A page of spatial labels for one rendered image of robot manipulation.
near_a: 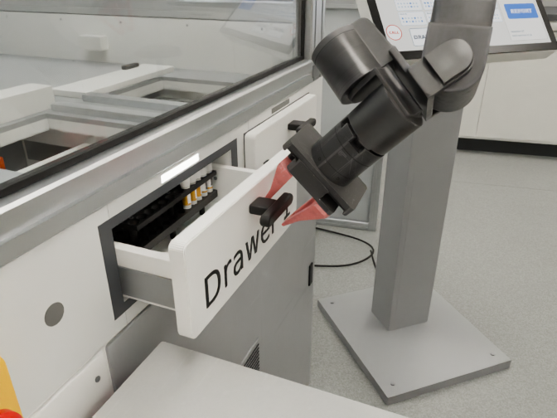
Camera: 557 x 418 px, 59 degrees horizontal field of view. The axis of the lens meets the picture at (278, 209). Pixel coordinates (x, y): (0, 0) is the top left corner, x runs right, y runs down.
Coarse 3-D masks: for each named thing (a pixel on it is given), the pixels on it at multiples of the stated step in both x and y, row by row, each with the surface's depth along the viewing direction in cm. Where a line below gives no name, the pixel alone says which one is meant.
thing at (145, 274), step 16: (224, 176) 71; (240, 176) 70; (224, 192) 72; (208, 208) 72; (128, 256) 50; (144, 256) 49; (160, 256) 49; (128, 272) 51; (144, 272) 50; (160, 272) 49; (128, 288) 52; (144, 288) 51; (160, 288) 50; (160, 304) 51
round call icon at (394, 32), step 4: (388, 24) 114; (392, 24) 115; (396, 24) 115; (388, 28) 114; (392, 28) 114; (396, 28) 115; (400, 28) 115; (388, 32) 114; (392, 32) 114; (396, 32) 114; (400, 32) 115; (388, 36) 113; (392, 36) 114; (396, 36) 114; (400, 36) 114; (388, 40) 113; (392, 40) 113; (396, 40) 114; (400, 40) 114
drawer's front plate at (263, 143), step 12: (312, 96) 95; (288, 108) 87; (300, 108) 89; (312, 108) 96; (276, 120) 80; (288, 120) 85; (300, 120) 90; (252, 132) 74; (264, 132) 76; (276, 132) 80; (288, 132) 86; (252, 144) 73; (264, 144) 77; (276, 144) 81; (252, 156) 74; (264, 156) 78; (252, 168) 75
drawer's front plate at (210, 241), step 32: (256, 192) 57; (288, 192) 68; (192, 224) 48; (224, 224) 51; (256, 224) 59; (192, 256) 46; (224, 256) 52; (256, 256) 61; (192, 288) 47; (224, 288) 53; (192, 320) 48
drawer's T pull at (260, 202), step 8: (256, 200) 57; (264, 200) 57; (272, 200) 57; (280, 200) 56; (288, 200) 57; (256, 208) 55; (264, 208) 55; (272, 208) 54; (280, 208) 55; (264, 216) 53; (272, 216) 53; (264, 224) 53; (272, 224) 54
